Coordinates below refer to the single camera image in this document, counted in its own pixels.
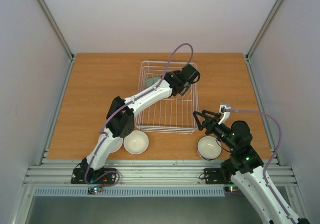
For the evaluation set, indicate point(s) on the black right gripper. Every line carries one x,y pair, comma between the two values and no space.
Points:
209,123

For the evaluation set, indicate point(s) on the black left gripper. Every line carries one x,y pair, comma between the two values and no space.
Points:
186,92

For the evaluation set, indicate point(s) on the white bowl black rim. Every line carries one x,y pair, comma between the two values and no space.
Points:
208,148

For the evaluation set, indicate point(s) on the celadon green ceramic bowl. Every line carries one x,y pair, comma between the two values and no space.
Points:
152,81

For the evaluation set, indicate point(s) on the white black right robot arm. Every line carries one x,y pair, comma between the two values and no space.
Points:
246,170

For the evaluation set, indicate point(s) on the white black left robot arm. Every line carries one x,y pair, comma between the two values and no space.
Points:
120,120

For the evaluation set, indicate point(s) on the right green circuit board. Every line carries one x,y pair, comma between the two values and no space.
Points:
231,189

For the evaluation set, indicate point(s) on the green circuit board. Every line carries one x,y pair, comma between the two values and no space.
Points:
94,190
231,189

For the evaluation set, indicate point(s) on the left green circuit board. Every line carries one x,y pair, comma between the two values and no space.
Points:
94,190

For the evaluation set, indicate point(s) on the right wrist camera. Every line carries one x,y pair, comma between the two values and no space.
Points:
225,113

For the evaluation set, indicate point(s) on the white wire dish rack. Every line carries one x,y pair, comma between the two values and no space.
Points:
170,115

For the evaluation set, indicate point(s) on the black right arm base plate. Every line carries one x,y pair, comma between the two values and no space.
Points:
215,176

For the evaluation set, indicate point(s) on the grey slotted cable duct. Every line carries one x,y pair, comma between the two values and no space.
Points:
128,192

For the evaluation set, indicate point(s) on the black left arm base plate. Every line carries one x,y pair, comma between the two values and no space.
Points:
110,176

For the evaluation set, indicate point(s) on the aluminium frame post right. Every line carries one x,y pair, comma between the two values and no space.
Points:
266,24

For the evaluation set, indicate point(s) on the aluminium frame post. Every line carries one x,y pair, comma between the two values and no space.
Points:
266,24
55,27

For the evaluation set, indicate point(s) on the aluminium rail base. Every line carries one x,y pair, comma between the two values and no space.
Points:
132,172

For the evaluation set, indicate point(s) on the aluminium frame post left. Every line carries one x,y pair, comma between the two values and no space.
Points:
55,27

